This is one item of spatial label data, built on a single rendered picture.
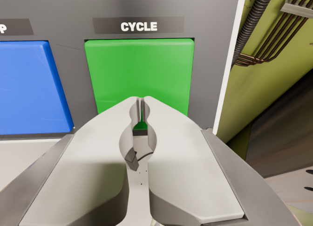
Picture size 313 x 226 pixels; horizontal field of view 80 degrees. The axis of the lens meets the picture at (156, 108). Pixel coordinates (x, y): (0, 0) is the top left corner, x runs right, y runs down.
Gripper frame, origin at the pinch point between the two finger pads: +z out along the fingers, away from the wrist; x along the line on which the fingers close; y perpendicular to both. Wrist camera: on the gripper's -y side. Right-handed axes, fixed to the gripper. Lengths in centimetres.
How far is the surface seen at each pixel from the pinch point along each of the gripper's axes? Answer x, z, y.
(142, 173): -5, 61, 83
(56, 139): -8.2, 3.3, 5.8
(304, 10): 26.1, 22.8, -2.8
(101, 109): -3.3, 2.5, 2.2
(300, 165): 29.9, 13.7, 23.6
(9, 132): -11.3, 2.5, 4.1
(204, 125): 5.5, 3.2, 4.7
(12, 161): -80, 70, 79
